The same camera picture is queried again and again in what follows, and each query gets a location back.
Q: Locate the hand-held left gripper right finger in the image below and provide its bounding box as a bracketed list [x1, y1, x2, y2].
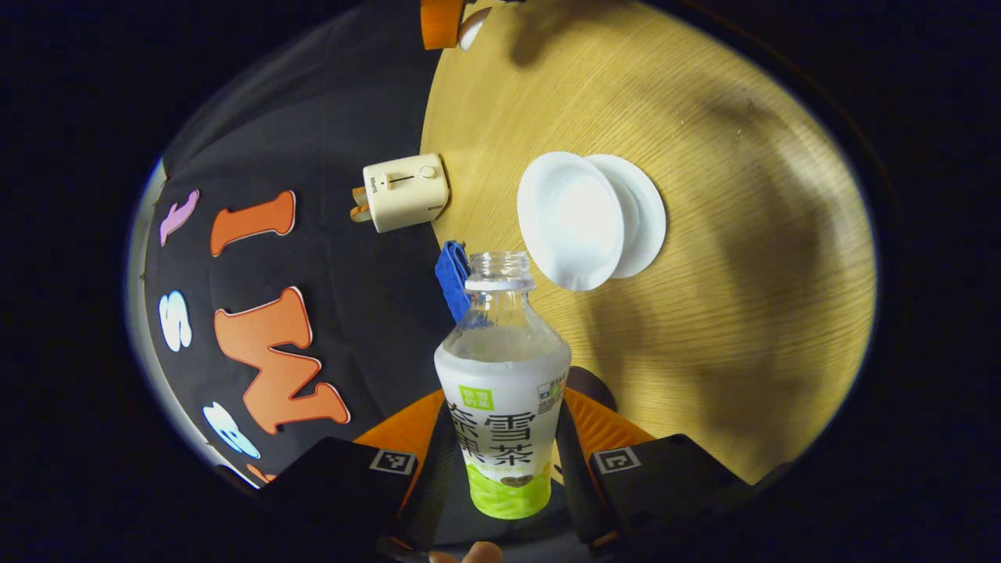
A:
[553, 387, 756, 549]

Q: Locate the white saucer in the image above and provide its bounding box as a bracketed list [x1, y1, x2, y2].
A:
[587, 154, 668, 280]

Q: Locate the clear water bottle green label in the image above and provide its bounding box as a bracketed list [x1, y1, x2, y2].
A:
[434, 251, 572, 521]

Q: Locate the blue folded towel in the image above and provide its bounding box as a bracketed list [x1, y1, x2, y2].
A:
[435, 241, 493, 325]

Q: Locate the dark round coaster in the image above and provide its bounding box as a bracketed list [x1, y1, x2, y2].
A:
[566, 366, 619, 415]

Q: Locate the cream toaster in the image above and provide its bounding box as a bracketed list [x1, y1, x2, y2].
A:
[362, 153, 450, 234]

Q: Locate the white teacup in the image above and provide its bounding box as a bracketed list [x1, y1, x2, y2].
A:
[517, 151, 625, 292]

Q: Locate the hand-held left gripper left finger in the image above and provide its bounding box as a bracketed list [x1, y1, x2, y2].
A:
[260, 389, 459, 553]

